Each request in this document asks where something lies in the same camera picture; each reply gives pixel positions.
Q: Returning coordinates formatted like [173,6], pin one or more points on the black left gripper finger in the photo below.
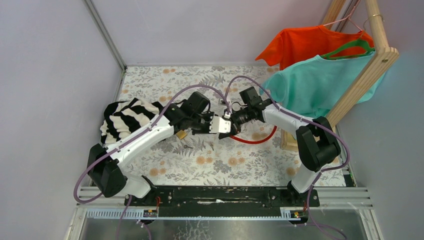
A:
[224,135]
[201,131]

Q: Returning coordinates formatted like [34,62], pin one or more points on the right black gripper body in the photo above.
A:
[242,116]

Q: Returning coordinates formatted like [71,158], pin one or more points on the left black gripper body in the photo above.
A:
[202,120]

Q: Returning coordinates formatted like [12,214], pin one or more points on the large brass padlock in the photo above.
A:
[181,134]

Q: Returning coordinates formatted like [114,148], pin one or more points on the red cable lock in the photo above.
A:
[259,136]

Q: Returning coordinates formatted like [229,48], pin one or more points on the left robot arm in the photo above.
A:
[107,165]

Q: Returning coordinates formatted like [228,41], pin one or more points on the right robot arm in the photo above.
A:
[316,143]

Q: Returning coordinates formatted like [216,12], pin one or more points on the floral patterned mat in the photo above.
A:
[212,161]

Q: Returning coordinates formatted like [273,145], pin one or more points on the black white striped cloth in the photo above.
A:
[122,118]

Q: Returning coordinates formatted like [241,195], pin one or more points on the teal t-shirt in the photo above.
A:
[312,87]

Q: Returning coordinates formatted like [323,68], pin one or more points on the orange t-shirt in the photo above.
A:
[292,45]

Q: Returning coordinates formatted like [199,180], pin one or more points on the green clothes hanger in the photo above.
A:
[359,43]

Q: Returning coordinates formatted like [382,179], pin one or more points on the pink clothes hanger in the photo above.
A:
[339,14]

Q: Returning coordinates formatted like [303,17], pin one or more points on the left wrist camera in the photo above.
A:
[219,125]

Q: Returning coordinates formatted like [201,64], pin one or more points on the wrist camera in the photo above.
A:
[227,113]
[219,125]

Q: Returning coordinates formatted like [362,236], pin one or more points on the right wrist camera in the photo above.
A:
[227,113]

